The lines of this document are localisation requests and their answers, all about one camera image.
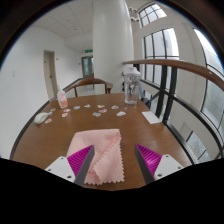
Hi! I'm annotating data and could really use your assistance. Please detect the wooden chair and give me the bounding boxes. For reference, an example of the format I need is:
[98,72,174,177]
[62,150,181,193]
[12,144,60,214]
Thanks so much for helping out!
[63,77,114,98]

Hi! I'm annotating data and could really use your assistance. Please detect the beige side door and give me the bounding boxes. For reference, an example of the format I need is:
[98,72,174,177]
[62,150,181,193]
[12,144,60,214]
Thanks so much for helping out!
[43,49,58,101]

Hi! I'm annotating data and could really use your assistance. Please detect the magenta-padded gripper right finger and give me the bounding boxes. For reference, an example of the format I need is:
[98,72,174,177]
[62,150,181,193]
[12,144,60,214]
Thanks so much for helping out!
[134,143,184,185]

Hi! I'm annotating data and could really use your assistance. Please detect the glazed double door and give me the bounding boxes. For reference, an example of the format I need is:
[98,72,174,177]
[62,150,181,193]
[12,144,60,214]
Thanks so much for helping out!
[81,55,95,79]

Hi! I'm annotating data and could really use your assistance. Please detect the arched black-framed window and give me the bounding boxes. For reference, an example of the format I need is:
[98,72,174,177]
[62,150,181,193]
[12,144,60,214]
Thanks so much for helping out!
[137,3,168,28]

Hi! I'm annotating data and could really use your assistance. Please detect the pink towel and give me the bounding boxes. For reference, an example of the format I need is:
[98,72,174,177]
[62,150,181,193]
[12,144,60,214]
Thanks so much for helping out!
[66,128,126,186]

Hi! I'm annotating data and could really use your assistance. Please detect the black railing with wooden handrail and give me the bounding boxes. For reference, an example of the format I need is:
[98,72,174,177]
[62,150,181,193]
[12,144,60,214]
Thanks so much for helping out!
[122,58,224,161]

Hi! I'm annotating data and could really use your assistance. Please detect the white bottle with orange label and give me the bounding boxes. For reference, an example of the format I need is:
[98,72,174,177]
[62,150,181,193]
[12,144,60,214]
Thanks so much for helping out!
[56,84,69,110]

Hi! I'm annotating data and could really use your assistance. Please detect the white paper card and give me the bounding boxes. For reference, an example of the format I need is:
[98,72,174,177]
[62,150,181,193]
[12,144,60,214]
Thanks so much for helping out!
[141,110,162,125]

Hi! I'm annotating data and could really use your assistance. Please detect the tall black-framed window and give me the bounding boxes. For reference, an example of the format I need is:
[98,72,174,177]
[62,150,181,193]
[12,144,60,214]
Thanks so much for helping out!
[143,27,180,88]

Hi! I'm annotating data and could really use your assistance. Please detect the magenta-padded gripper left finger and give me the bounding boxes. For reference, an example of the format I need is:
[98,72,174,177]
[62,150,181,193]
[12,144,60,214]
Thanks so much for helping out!
[44,144,96,187]

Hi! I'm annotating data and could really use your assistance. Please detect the wide black-framed window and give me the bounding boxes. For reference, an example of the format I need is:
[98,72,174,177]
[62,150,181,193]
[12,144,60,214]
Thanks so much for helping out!
[193,29,224,134]

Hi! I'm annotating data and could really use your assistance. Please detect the clear plastic drink bottle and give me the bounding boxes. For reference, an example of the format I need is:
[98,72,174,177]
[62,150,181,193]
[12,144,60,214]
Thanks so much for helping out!
[123,66,142,107]

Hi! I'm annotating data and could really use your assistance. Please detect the white computer mouse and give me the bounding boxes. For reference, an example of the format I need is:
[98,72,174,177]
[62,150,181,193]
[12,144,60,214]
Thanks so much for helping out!
[33,112,50,125]

